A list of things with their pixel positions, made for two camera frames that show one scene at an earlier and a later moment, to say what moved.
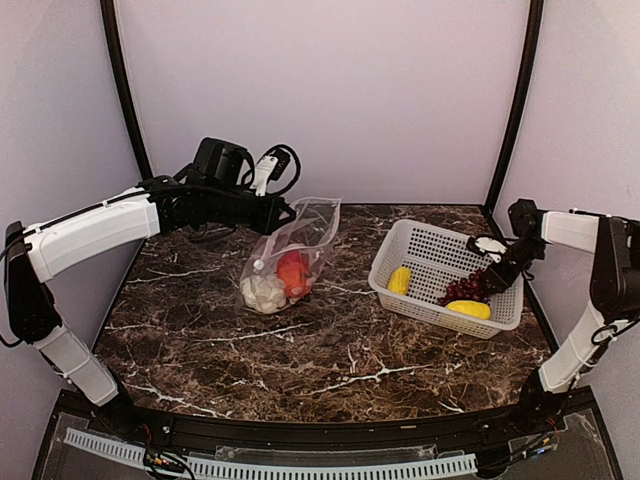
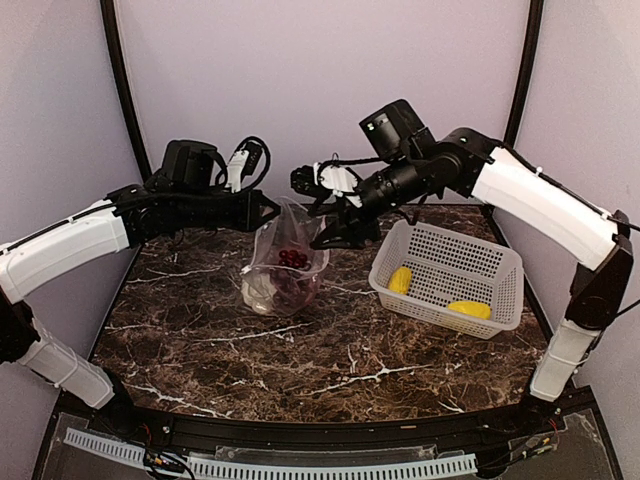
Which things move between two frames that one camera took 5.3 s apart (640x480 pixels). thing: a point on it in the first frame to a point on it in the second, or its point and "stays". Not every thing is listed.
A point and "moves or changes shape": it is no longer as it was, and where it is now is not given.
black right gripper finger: [492, 284] to [337, 232]
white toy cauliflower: [263, 293] stays
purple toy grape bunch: [471, 288] to [292, 282]
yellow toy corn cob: [399, 280] stays
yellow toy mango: [476, 309] stays
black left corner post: [126, 89] stays
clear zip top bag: [289, 263] moves or changes shape
